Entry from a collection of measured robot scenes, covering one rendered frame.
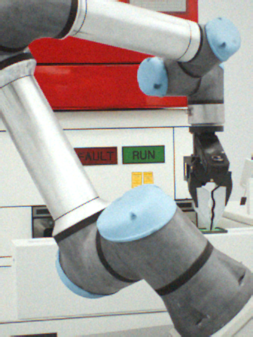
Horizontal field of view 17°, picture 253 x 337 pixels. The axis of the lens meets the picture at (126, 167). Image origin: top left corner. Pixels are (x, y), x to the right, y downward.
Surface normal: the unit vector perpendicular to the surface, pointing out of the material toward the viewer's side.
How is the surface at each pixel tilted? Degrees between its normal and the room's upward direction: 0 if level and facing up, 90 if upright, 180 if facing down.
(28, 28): 132
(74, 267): 106
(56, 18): 119
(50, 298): 90
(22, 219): 90
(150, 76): 90
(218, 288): 70
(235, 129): 90
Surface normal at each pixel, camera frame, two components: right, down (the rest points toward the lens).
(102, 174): 0.22, 0.04
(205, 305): -0.20, -0.03
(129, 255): -0.49, 0.58
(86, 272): -0.63, 0.40
